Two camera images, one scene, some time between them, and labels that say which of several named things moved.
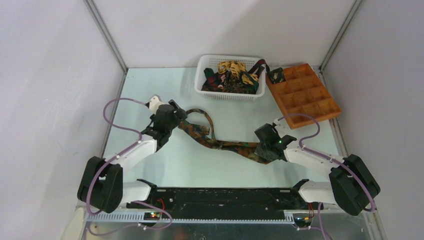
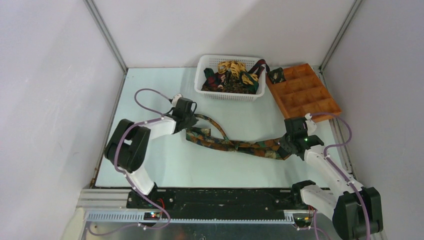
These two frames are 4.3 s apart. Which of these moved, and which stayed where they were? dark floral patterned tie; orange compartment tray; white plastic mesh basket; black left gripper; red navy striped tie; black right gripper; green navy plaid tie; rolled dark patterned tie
Moved: dark floral patterned tie; black left gripper; black right gripper
Stayed: red navy striped tie; orange compartment tray; white plastic mesh basket; rolled dark patterned tie; green navy plaid tie
